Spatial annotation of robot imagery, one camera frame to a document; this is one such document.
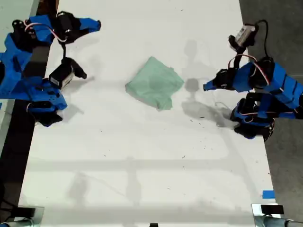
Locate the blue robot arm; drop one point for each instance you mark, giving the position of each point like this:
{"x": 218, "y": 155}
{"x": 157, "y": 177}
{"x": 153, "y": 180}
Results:
{"x": 14, "y": 66}
{"x": 272, "y": 94}

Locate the short blue tape strip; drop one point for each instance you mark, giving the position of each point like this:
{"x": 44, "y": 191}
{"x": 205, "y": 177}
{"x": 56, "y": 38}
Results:
{"x": 268, "y": 194}

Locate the small black box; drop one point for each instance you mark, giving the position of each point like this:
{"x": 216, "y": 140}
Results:
{"x": 26, "y": 212}
{"x": 272, "y": 209}

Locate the pale green T-shirt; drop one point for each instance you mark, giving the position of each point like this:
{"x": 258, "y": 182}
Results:
{"x": 154, "y": 82}

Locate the grey side table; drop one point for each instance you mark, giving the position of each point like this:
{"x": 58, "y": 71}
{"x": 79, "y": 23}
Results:
{"x": 9, "y": 9}

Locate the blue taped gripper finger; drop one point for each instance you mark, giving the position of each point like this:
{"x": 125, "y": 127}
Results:
{"x": 210, "y": 88}
{"x": 210, "y": 83}
{"x": 82, "y": 34}
{"x": 91, "y": 24}

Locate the black camera box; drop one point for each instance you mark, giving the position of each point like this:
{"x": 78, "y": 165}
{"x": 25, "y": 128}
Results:
{"x": 64, "y": 74}
{"x": 243, "y": 34}

